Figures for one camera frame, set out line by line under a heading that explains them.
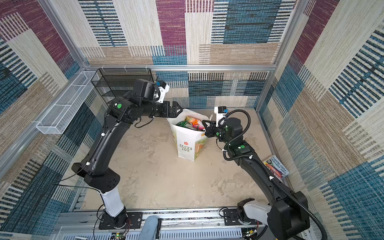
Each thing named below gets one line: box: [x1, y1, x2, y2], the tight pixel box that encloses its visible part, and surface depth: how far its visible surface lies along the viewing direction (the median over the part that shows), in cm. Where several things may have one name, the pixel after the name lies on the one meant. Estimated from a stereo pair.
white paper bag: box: [166, 108, 210, 162], surface depth 84 cm
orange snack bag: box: [185, 115, 205, 131], surface depth 88 cm
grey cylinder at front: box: [138, 215, 160, 240], surface depth 70 cm
